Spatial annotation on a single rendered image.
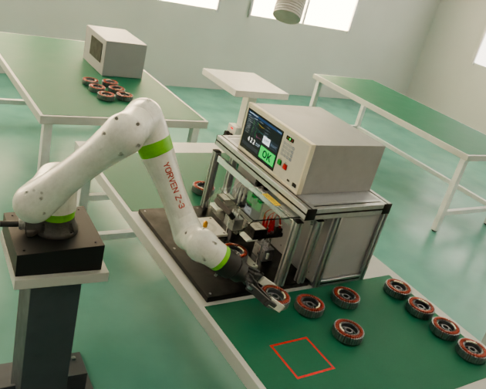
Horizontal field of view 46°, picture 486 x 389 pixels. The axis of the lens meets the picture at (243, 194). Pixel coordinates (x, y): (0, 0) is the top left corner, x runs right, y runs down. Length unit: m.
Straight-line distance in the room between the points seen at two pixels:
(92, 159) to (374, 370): 1.14
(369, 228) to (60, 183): 1.22
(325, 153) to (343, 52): 6.66
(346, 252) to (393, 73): 7.44
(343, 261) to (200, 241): 0.77
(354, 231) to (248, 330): 0.62
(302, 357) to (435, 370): 0.49
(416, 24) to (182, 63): 4.00
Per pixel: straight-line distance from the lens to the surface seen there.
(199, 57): 7.42
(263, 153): 2.32
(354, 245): 2.37
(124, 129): 1.66
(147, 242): 2.37
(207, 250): 1.82
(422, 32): 9.81
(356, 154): 2.26
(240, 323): 2.02
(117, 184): 2.76
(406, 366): 2.14
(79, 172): 1.77
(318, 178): 2.19
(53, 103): 3.69
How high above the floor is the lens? 1.95
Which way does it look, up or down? 24 degrees down
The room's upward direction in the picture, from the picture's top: 15 degrees clockwise
